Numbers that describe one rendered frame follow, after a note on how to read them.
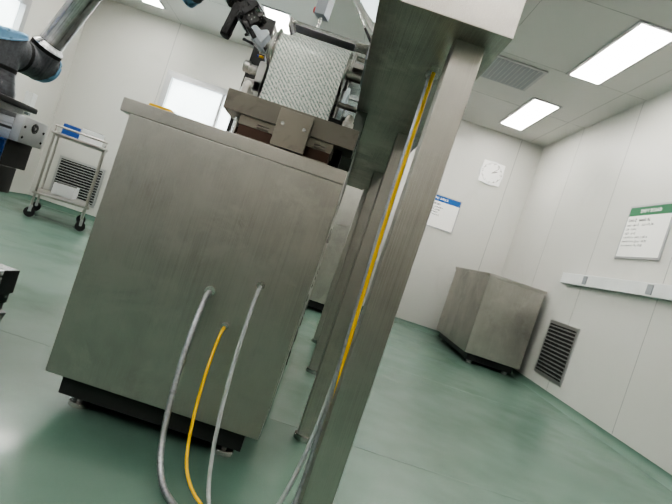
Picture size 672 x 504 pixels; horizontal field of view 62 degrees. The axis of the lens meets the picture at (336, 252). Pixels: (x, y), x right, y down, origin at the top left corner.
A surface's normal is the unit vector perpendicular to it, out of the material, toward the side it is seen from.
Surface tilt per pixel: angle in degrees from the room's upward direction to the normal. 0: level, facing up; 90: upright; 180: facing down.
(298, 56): 90
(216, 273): 90
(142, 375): 90
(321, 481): 90
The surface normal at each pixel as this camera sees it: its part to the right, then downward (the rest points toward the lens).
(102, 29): 0.01, 0.01
